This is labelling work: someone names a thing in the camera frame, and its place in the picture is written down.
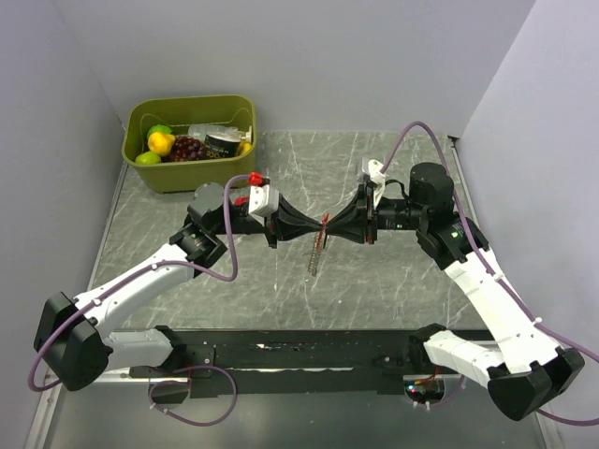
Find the green toy lime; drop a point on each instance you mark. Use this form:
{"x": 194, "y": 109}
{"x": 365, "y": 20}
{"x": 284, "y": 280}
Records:
{"x": 148, "y": 158}

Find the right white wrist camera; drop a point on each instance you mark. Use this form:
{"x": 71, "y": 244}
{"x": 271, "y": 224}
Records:
{"x": 372, "y": 170}

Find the yellow toy pear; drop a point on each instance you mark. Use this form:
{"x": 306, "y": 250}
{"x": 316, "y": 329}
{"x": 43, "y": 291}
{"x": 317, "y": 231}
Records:
{"x": 161, "y": 143}

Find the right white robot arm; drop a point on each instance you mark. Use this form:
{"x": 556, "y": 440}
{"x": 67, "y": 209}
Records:
{"x": 525, "y": 368}

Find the olive green plastic bin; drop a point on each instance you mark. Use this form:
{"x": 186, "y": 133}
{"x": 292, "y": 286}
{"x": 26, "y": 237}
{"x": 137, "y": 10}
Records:
{"x": 179, "y": 113}

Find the black tin can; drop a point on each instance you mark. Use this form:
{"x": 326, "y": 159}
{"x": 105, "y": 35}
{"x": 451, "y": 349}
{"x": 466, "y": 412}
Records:
{"x": 221, "y": 146}

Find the green toy apple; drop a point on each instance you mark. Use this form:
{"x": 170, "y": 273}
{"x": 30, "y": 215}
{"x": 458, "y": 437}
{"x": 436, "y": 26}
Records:
{"x": 159, "y": 128}

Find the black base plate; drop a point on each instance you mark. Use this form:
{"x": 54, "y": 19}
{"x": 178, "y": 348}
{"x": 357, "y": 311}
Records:
{"x": 295, "y": 361}

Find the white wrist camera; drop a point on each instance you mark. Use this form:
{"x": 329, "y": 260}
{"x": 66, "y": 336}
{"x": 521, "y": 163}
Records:
{"x": 372, "y": 170}
{"x": 264, "y": 197}

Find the purple toy grapes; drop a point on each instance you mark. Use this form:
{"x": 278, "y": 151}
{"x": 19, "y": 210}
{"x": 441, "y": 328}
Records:
{"x": 186, "y": 149}

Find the yellow toy banana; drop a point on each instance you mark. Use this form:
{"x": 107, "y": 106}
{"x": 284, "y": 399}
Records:
{"x": 244, "y": 148}

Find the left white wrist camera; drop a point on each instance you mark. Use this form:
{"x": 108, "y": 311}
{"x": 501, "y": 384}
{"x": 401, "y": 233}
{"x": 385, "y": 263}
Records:
{"x": 264, "y": 197}

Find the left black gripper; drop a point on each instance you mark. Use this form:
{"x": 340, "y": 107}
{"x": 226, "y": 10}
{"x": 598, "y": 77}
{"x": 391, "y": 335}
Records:
{"x": 286, "y": 214}

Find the clear plastic bottle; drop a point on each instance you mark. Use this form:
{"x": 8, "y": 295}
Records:
{"x": 201, "y": 130}

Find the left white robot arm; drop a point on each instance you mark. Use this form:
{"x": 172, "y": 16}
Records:
{"x": 76, "y": 336}

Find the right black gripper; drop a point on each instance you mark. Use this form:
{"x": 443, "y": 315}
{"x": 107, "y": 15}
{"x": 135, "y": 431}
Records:
{"x": 360, "y": 211}

